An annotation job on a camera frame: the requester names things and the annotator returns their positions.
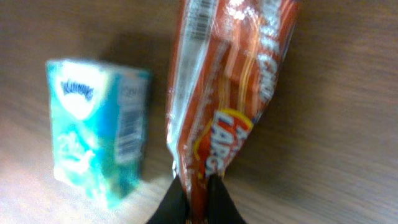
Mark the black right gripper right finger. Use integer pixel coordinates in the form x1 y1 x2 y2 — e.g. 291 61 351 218
207 175 246 224

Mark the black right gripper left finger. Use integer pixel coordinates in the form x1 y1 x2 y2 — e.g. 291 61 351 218
147 176 189 224

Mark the teal white tissue pack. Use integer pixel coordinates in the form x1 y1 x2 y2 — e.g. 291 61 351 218
45 58 152 208

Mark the orange chocolate bar wrapper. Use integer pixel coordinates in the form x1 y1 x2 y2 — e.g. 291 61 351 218
165 0 301 223

